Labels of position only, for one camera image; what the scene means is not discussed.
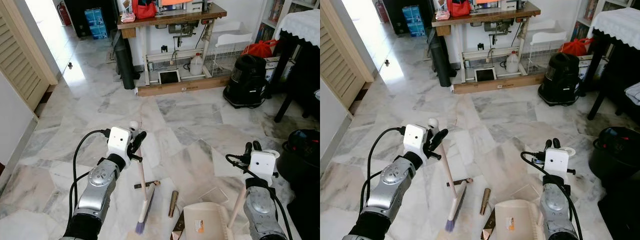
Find beige broom with dark bristles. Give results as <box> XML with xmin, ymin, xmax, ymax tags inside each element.
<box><xmin>129</xmin><ymin>121</ymin><xmax>157</xmax><ymax>235</ymax></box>
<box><xmin>428</xmin><ymin>118</ymin><xmax>468</xmax><ymax>233</ymax></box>

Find beige long-handled dustpan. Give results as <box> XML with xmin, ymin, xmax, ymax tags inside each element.
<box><xmin>492</xmin><ymin>147</ymin><xmax>577</xmax><ymax>240</ymax></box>
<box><xmin>182</xmin><ymin>149</ymin><xmax>281</xmax><ymax>240</ymax></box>

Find black round container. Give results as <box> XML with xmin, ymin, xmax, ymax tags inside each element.
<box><xmin>588</xmin><ymin>126</ymin><xmax>640</xmax><ymax>177</ymax></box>
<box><xmin>276</xmin><ymin>129</ymin><xmax>321</xmax><ymax>187</ymax></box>

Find brass coloured tube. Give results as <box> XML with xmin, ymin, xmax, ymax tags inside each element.
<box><xmin>480</xmin><ymin>188</ymin><xmax>492</xmax><ymax>216</ymax></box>
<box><xmin>168</xmin><ymin>190</ymin><xmax>180</xmax><ymax>218</ymax></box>

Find long brown cardboard box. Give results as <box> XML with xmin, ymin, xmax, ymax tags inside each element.
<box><xmin>136</xmin><ymin>75</ymin><xmax>232</xmax><ymax>97</ymax></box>
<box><xmin>452</xmin><ymin>73</ymin><xmax>547</xmax><ymax>95</ymax></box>

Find black canister vacuum cleaner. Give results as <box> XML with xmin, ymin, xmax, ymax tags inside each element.
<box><xmin>538</xmin><ymin>52</ymin><xmax>584</xmax><ymax>107</ymax></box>
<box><xmin>223</xmin><ymin>54</ymin><xmax>269</xmax><ymax>109</ymax></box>

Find white framed dark panel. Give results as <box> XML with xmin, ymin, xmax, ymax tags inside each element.
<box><xmin>158</xmin><ymin>69</ymin><xmax>181</xmax><ymax>85</ymax></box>
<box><xmin>474</xmin><ymin>67</ymin><xmax>497</xmax><ymax>83</ymax></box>

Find black rolled mat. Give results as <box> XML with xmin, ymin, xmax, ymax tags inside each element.
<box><xmin>427</xmin><ymin>29</ymin><xmax>452</xmax><ymax>88</ymax></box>
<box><xmin>113</xmin><ymin>31</ymin><xmax>136</xmax><ymax>91</ymax></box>

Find brown shiny scrap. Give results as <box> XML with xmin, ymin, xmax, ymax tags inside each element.
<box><xmin>171</xmin><ymin>217</ymin><xmax>186</xmax><ymax>240</ymax></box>
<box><xmin>481</xmin><ymin>209</ymin><xmax>497</xmax><ymax>240</ymax></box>

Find clear plastic jug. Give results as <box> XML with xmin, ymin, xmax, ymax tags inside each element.
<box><xmin>505</xmin><ymin>50</ymin><xmax>521</xmax><ymax>74</ymax></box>
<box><xmin>189</xmin><ymin>52</ymin><xmax>205</xmax><ymax>77</ymax></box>

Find dark wooden table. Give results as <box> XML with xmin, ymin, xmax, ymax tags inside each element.
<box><xmin>272</xmin><ymin>31</ymin><xmax>321</xmax><ymax>124</ymax></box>
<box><xmin>580</xmin><ymin>32</ymin><xmax>640</xmax><ymax>121</ymax></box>

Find white folded cloth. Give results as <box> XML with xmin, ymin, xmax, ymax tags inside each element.
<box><xmin>625</xmin><ymin>82</ymin><xmax>640</xmax><ymax>106</ymax></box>

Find red plastic bag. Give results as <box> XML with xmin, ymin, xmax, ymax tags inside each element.
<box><xmin>558</xmin><ymin>37</ymin><xmax>596</xmax><ymax>57</ymax></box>
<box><xmin>242</xmin><ymin>39</ymin><xmax>279</xmax><ymax>59</ymax></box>

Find white plastic tray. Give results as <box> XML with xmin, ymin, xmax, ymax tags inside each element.
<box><xmin>528</xmin><ymin>19</ymin><xmax>568</xmax><ymax>46</ymax></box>
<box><xmin>214</xmin><ymin>21</ymin><xmax>254</xmax><ymax>48</ymax></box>

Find beige louvred door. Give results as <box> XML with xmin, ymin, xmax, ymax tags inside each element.
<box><xmin>320</xmin><ymin>2</ymin><xmax>376</xmax><ymax>109</ymax></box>
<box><xmin>0</xmin><ymin>0</ymin><xmax>60</xmax><ymax>112</ymax></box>

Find blue stacked boxes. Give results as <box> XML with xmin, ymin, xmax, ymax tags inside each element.
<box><xmin>401</xmin><ymin>5</ymin><xmax>426</xmax><ymax>38</ymax></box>
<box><xmin>84</xmin><ymin>7</ymin><xmax>109</xmax><ymax>40</ymax></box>

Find wooden top work table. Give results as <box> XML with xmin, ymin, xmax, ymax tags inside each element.
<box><xmin>431</xmin><ymin>1</ymin><xmax>542</xmax><ymax>93</ymax></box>
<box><xmin>117</xmin><ymin>4</ymin><xmax>228</xmax><ymax>96</ymax></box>

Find white bookshelf with books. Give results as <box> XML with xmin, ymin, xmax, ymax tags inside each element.
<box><xmin>254</xmin><ymin>0</ymin><xmax>321</xmax><ymax>45</ymax></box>
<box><xmin>570</xmin><ymin>0</ymin><xmax>640</xmax><ymax>43</ymax></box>

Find white lace tablecloth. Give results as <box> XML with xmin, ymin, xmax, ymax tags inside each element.
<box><xmin>273</xmin><ymin>8</ymin><xmax>321</xmax><ymax>48</ymax></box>
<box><xmin>588</xmin><ymin>7</ymin><xmax>640</xmax><ymax>51</ymax></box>

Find red fire extinguisher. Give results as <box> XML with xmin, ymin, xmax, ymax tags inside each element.
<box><xmin>57</xmin><ymin>1</ymin><xmax>72</xmax><ymax>27</ymax></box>
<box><xmin>375</xmin><ymin>0</ymin><xmax>390</xmax><ymax>24</ymax></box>

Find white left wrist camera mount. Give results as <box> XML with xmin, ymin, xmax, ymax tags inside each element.
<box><xmin>403</xmin><ymin>124</ymin><xmax>428</xmax><ymax>156</ymax></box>
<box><xmin>107</xmin><ymin>126</ymin><xmax>132</xmax><ymax>162</ymax></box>

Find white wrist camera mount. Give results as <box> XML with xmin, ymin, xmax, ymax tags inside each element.
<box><xmin>544</xmin><ymin>147</ymin><xmax>571</xmax><ymax>176</ymax></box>
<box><xmin>107</xmin><ymin>126</ymin><xmax>132</xmax><ymax>162</ymax></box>
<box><xmin>248</xmin><ymin>150</ymin><xmax>278</xmax><ymax>182</ymax></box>
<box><xmin>403</xmin><ymin>124</ymin><xmax>428</xmax><ymax>156</ymax></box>

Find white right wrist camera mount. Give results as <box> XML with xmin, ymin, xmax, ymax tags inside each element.
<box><xmin>544</xmin><ymin>147</ymin><xmax>571</xmax><ymax>176</ymax></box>
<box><xmin>248</xmin><ymin>150</ymin><xmax>278</xmax><ymax>182</ymax></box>

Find white wire basket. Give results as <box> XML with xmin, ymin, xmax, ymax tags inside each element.
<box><xmin>204</xmin><ymin>42</ymin><xmax>251</xmax><ymax>78</ymax></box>
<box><xmin>520</xmin><ymin>41</ymin><xmax>563</xmax><ymax>76</ymax></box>

